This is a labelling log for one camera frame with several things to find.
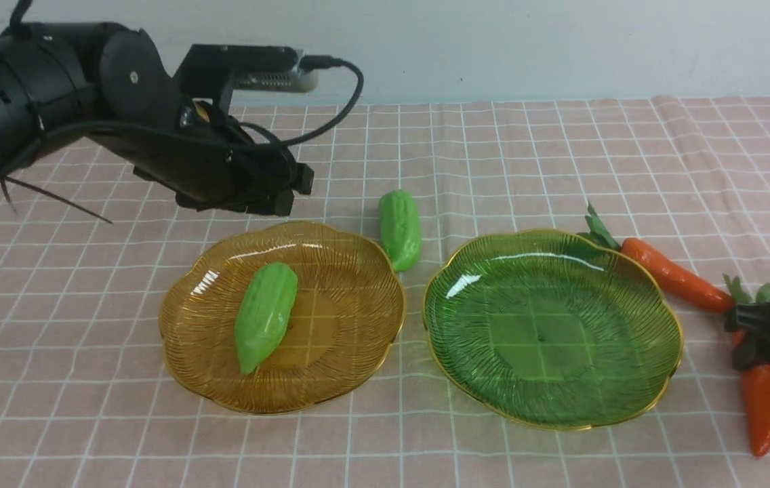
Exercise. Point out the orange toy carrot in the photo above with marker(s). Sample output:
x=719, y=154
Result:
x=755, y=382
x=671, y=277

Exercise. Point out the green toy bitter gourd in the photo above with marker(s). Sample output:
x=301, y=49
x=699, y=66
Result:
x=264, y=313
x=400, y=230

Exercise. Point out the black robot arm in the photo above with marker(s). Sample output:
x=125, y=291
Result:
x=62, y=82

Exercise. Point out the amber plastic plate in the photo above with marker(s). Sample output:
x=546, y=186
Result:
x=349, y=309

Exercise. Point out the green plastic plate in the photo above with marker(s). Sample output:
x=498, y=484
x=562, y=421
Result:
x=550, y=330

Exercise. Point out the pink checkered tablecloth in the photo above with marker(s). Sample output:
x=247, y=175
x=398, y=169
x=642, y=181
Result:
x=85, y=400

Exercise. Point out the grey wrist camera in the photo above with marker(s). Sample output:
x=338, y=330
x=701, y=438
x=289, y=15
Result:
x=208, y=69

